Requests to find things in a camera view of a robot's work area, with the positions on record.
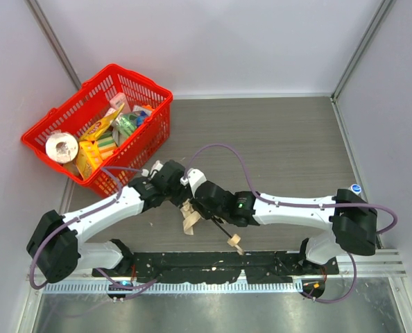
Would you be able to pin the white toilet paper roll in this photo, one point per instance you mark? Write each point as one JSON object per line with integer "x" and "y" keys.
{"x": 62, "y": 147}

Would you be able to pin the orange plastic package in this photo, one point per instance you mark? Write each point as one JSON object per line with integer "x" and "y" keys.
{"x": 88, "y": 159}

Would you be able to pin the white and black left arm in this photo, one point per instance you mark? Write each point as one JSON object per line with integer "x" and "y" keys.
{"x": 60, "y": 243}

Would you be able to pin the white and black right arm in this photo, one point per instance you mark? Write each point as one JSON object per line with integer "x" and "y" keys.
{"x": 347, "y": 225}

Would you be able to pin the pink white small package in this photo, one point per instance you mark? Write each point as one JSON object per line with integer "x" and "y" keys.
{"x": 118, "y": 100}

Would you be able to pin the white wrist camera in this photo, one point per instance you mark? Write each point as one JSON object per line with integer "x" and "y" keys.
{"x": 194, "y": 179}
{"x": 156, "y": 167}

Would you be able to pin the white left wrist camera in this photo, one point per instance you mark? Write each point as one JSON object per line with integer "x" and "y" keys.
{"x": 156, "y": 167}

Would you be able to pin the white slotted cable duct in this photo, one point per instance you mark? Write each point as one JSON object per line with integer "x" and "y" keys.
{"x": 240, "y": 286}

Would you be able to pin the yellow green sponge pack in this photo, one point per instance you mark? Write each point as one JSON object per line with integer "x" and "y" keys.
{"x": 106, "y": 146}

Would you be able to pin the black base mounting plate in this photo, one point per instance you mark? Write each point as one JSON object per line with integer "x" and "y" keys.
{"x": 259, "y": 267}

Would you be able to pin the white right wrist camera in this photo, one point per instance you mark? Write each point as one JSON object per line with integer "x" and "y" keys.
{"x": 194, "y": 179}

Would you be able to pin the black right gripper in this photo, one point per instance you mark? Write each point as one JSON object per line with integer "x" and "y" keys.
{"x": 198, "y": 207}

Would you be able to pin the green white wrapped package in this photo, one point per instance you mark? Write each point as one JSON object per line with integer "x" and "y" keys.
{"x": 125, "y": 125}

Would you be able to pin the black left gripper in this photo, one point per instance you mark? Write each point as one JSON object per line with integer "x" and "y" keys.
{"x": 177, "y": 193}

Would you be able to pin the clear plastic water bottle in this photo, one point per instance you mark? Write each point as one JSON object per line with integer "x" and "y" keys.
{"x": 356, "y": 189}

